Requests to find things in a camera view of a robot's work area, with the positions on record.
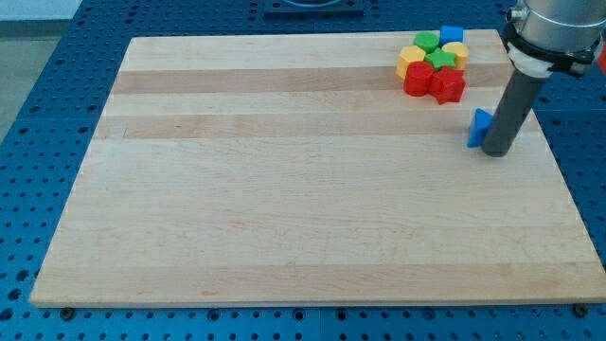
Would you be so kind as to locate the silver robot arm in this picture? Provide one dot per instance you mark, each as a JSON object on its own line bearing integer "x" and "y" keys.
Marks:
{"x": 547, "y": 36}

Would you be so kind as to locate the red star block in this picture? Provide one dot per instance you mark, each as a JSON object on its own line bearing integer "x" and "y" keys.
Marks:
{"x": 447, "y": 85}

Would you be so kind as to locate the green star block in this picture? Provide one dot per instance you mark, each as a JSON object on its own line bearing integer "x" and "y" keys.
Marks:
{"x": 439, "y": 59}

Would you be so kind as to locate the light wooden board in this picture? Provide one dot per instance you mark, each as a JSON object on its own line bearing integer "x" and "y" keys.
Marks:
{"x": 293, "y": 170}

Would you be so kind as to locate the red cylinder block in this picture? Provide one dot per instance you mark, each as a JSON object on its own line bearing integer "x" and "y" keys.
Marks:
{"x": 418, "y": 79}

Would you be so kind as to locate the yellow hexagon block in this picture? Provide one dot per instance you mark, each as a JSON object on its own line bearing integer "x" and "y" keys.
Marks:
{"x": 408, "y": 54}

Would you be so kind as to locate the green cylinder block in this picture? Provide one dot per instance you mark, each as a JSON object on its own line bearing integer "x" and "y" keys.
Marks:
{"x": 427, "y": 41}

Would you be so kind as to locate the blue triangle block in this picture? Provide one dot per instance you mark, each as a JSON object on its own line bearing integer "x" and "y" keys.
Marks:
{"x": 479, "y": 127}

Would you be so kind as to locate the yellow cylinder block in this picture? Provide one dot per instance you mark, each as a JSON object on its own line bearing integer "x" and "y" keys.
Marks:
{"x": 460, "y": 51}

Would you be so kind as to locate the blue cube block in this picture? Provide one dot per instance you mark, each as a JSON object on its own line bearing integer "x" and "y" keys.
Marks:
{"x": 451, "y": 34}

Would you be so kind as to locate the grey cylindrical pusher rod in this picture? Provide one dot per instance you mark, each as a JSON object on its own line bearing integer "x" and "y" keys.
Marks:
{"x": 511, "y": 112}

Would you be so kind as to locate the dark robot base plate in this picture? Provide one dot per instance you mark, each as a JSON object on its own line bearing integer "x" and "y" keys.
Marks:
{"x": 278, "y": 8}

